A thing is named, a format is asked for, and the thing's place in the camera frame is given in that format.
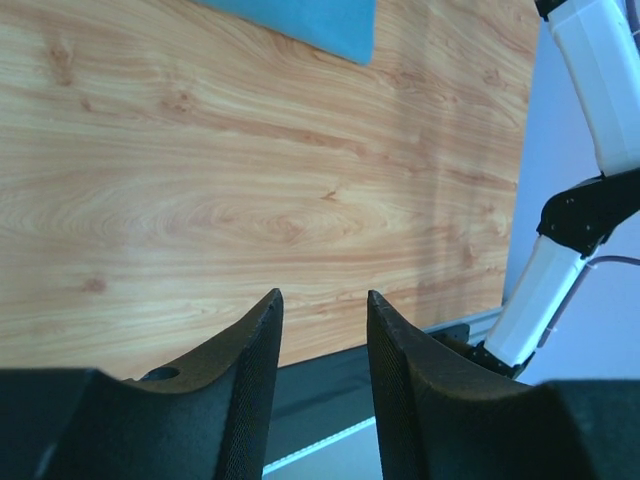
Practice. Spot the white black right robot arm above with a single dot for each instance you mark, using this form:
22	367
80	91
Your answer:
597	335

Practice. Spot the white slotted cable duct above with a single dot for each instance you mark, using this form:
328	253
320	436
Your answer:
352	453

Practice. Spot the blue grey t shirt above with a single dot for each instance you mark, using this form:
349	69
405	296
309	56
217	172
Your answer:
345	28

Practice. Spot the black base mat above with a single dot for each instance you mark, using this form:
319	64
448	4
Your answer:
318	398

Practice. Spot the aluminium frame rail front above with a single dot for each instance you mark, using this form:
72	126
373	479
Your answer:
474	327

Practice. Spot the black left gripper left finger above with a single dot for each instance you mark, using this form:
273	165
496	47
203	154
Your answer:
203	415

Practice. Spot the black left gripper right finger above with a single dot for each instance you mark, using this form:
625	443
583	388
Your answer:
441	416

